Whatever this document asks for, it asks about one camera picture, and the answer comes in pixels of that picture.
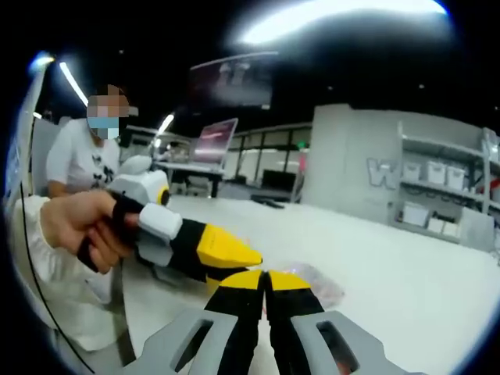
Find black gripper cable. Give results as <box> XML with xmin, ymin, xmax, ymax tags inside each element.
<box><xmin>18</xmin><ymin>186</ymin><xmax>95</xmax><ymax>375</ymax></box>

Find person's left hand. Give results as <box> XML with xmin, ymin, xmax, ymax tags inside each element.
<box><xmin>38</xmin><ymin>190</ymin><xmax>141</xmax><ymax>275</ymax></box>

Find ceiling-hung dark screen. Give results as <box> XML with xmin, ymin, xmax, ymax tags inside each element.
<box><xmin>188</xmin><ymin>52</ymin><xmax>275</xmax><ymax>107</ymax></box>

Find clear plastic bin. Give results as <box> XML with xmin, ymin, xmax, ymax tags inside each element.
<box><xmin>481</xmin><ymin>126</ymin><xmax>500</xmax><ymax>158</ymax></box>

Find clear resealable bag pink contents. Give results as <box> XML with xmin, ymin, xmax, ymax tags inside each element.
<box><xmin>259</xmin><ymin>259</ymin><xmax>347</xmax><ymax>320</ymax></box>

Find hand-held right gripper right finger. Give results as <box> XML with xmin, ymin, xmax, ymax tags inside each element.
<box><xmin>265</xmin><ymin>269</ymin><xmax>415</xmax><ymax>375</ymax></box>

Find long ceiling light strip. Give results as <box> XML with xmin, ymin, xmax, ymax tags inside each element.
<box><xmin>233</xmin><ymin>0</ymin><xmax>448</xmax><ymax>45</ymax></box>

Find grey metal shelf rack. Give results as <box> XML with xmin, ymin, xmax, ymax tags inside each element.
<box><xmin>389</xmin><ymin>120</ymin><xmax>500</xmax><ymax>252</ymax></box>

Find black monitor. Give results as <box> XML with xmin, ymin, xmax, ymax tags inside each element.
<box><xmin>260</xmin><ymin>169</ymin><xmax>298</xmax><ymax>193</ymax></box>

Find black elongated device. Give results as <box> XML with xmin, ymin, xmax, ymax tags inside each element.
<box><xmin>251</xmin><ymin>195</ymin><xmax>291</xmax><ymax>209</ymax></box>

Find monitor with pink screen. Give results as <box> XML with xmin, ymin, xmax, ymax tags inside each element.
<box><xmin>192</xmin><ymin>116</ymin><xmax>240</xmax><ymax>166</ymax></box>

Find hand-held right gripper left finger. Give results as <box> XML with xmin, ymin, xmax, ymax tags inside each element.
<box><xmin>128</xmin><ymin>269</ymin><xmax>266</xmax><ymax>375</ymax></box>

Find short ceiling light strip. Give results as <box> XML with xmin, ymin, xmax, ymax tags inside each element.
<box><xmin>155</xmin><ymin>112</ymin><xmax>176</xmax><ymax>137</ymax></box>
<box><xmin>57</xmin><ymin>61</ymin><xmax>90</xmax><ymax>107</ymax></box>

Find row of white storage boxes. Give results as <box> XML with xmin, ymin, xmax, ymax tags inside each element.
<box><xmin>401</xmin><ymin>159</ymin><xmax>469</xmax><ymax>240</ymax></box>

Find grey desk black legs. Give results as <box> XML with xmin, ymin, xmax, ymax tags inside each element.
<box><xmin>155</xmin><ymin>161</ymin><xmax>227</xmax><ymax>199</ymax></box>

